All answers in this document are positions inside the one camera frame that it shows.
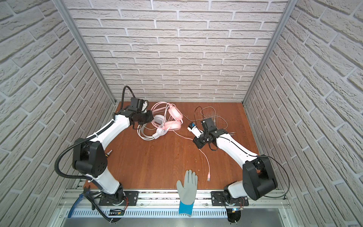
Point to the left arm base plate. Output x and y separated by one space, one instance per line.
119 199

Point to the grey blue work glove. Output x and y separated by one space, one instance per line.
187 192

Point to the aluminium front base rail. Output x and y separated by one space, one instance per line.
165 204

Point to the aluminium corner post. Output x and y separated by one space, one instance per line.
273 41
68 19

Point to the aluminium corner post left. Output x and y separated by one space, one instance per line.
68 19

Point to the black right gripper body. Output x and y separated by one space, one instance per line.
203 140

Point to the aluminium corner post right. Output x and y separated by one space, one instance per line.
273 41

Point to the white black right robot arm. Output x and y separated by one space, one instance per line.
258 175

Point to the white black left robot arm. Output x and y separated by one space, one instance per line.
89 156

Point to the pink headphones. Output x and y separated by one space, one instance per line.
166 116

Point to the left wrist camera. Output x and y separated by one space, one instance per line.
138 105

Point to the white headphones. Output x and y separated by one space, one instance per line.
156 132

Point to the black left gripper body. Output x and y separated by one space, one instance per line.
147 117

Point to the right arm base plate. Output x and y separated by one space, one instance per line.
222 198

